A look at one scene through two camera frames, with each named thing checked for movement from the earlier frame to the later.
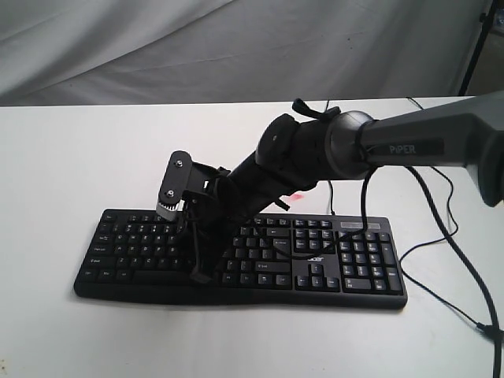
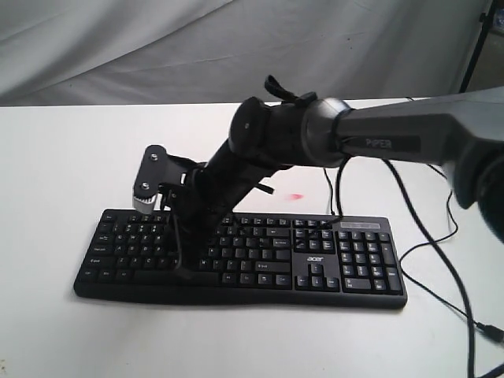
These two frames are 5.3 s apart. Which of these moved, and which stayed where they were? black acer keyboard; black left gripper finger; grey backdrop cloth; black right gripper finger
Moved: black right gripper finger; black left gripper finger
Stayed: grey backdrop cloth; black acer keyboard
